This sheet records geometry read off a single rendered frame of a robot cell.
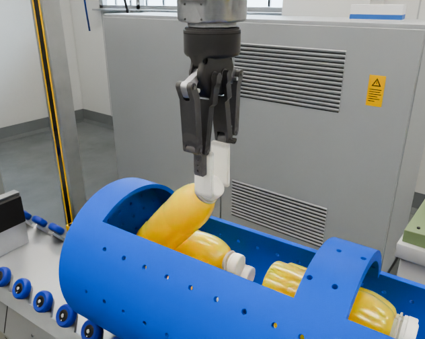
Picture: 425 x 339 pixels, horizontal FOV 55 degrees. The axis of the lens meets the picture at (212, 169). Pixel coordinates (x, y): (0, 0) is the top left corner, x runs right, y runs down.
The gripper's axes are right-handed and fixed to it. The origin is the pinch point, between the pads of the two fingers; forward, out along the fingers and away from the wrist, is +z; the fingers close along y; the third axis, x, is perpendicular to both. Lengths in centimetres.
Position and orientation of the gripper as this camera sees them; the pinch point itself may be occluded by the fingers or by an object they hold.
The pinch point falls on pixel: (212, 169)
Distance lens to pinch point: 60.8
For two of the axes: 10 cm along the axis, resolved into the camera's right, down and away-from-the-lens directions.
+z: 0.0, 9.2, 3.9
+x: 8.4, 2.1, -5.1
